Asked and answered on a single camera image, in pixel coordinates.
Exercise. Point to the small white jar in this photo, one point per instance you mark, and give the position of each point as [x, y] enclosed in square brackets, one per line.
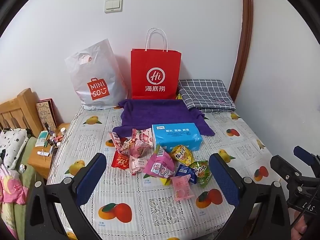
[62, 130]

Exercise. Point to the white plastic shopping bag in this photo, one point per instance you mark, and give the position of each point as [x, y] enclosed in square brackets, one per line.
[100, 65]

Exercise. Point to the yellow snack packet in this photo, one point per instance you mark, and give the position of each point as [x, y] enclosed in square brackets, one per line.
[182, 154]

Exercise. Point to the white light switch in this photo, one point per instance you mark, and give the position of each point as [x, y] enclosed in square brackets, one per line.
[113, 5]

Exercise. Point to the black bottle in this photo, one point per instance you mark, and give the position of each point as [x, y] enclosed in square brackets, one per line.
[49, 128]

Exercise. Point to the grey plaid folded cloth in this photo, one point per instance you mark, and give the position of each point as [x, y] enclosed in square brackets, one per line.
[205, 95]

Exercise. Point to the purple towel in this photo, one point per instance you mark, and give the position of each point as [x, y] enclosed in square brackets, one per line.
[160, 112]

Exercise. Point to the small white pink packet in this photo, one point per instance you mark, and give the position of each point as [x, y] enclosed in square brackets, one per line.
[137, 164]

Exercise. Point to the brown wooden door frame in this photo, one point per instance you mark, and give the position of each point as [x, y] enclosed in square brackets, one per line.
[246, 30]

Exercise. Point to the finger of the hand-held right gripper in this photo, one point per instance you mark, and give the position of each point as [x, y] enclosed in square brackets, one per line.
[303, 153]
[283, 166]

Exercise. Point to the white flowered pillow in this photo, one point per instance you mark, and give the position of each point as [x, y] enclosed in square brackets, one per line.
[12, 145]

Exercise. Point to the magenta snack packet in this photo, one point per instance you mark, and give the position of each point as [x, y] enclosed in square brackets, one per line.
[160, 166]

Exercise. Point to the dark blue snack packet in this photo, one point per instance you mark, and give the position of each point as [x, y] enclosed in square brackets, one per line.
[183, 172]

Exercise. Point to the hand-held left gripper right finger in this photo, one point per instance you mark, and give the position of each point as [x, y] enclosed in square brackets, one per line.
[223, 177]

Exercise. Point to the light pink snack packet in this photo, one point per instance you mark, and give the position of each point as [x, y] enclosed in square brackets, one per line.
[181, 188]

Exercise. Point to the pink cloth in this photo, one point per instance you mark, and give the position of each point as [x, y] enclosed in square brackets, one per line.
[12, 187]

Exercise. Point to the pink white marshmallow packet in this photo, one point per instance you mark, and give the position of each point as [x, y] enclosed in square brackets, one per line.
[145, 136]

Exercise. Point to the long red white snack packet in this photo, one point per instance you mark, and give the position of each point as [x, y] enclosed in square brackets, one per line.
[117, 141]

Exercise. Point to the small yellow wrapper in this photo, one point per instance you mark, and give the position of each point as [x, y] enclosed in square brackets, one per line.
[165, 181]

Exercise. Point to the wooden headboard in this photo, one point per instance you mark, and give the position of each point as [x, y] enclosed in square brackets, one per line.
[20, 107]

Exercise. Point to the patterned book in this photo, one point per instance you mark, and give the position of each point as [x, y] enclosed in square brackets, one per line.
[46, 115]

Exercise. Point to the small figurine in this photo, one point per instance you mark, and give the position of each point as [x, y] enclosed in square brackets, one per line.
[23, 167]

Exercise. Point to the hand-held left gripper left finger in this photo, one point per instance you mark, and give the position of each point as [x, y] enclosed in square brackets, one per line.
[91, 175]

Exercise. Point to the fruit print tablecloth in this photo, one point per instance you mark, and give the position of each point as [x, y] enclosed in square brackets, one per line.
[140, 205]

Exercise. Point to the small white tube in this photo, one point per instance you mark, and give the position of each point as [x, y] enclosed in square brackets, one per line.
[43, 152]

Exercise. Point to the person's right hand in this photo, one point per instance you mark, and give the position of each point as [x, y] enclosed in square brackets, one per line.
[298, 228]

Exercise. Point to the green snack packet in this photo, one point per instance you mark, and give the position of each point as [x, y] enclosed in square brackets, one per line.
[201, 173]

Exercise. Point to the blue tissue pack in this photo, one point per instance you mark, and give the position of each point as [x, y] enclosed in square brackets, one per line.
[175, 137]

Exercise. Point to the wooden nightstand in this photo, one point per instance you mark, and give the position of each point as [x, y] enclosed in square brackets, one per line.
[40, 163]

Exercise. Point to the green blanket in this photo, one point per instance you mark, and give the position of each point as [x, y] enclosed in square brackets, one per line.
[22, 217]

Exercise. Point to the red paper bag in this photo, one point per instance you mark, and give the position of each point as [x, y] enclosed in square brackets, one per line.
[155, 60]

